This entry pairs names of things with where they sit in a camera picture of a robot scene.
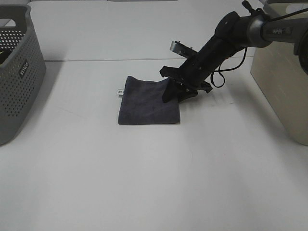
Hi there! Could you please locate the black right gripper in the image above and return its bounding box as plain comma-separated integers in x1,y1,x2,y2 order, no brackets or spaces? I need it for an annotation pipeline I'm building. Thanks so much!
160,36,241,103

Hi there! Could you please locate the beige storage bin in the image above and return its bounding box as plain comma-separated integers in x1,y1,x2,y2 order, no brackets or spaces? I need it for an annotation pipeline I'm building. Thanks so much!
251,12,308,145

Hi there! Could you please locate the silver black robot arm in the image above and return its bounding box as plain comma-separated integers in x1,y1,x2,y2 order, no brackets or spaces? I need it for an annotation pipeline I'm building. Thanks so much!
160,10,308,103

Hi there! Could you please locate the black cable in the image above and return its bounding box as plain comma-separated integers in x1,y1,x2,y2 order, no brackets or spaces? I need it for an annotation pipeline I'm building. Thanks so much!
210,7,308,88

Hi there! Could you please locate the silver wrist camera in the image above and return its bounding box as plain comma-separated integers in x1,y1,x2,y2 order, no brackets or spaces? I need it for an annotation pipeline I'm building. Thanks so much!
170,41,197,59

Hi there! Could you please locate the dark grey towel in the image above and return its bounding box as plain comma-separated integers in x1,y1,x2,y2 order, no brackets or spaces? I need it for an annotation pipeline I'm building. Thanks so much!
118,76,180,125

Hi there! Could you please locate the grey perforated plastic basket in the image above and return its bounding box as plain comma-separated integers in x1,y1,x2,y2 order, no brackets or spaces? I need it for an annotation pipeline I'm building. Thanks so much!
0,5,46,144

